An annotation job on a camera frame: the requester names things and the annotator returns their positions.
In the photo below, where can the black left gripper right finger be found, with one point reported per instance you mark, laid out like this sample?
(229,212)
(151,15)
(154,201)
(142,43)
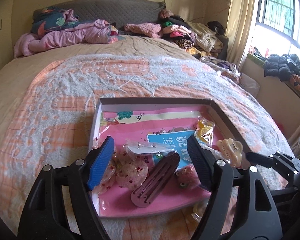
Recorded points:
(203,161)

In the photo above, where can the dark pink hair comb clip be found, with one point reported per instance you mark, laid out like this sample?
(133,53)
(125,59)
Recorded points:
(158,178)

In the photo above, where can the grey quilted headboard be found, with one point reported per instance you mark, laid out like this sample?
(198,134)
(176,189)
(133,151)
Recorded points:
(120,12)

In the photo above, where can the pink flower hair clip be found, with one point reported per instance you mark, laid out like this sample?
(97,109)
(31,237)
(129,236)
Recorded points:
(187,177)

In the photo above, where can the pile of clothes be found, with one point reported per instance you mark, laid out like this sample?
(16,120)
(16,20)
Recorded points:
(196,38)

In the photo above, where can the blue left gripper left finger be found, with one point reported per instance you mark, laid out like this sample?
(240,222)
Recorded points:
(97,162)

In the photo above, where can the pink quilt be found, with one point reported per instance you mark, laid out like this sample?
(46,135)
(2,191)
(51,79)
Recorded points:
(97,32)

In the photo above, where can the pink knitted sweater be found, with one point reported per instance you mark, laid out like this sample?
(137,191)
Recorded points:
(152,30)

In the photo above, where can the grey shallow cardboard box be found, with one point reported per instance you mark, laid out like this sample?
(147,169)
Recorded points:
(224,128)

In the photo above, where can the pink dotted fabric scrunchie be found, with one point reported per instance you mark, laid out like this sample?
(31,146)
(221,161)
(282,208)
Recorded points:
(126,169)

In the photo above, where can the cream curtain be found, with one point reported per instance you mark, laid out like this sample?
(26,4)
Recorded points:
(240,25)

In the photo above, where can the pearl hair clip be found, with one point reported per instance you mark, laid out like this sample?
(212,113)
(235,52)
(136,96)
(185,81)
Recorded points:
(199,209)

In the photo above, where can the window with bars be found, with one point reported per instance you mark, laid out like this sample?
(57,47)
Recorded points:
(277,29)

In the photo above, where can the black puffer jacket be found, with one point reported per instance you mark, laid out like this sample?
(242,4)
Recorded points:
(282,66)

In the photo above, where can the bag with yellow hoop earrings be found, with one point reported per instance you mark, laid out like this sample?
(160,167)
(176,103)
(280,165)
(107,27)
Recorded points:
(204,131)

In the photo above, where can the white earring card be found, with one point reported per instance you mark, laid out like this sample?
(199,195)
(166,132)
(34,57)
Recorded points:
(134,149)

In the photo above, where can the dark floral pillow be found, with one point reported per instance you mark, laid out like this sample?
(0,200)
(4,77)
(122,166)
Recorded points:
(53,19)

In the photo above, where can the floral laundry basket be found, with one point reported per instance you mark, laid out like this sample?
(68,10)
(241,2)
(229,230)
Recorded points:
(226,68)

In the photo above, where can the cream hair claw clip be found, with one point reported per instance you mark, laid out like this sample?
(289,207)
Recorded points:
(231,150)

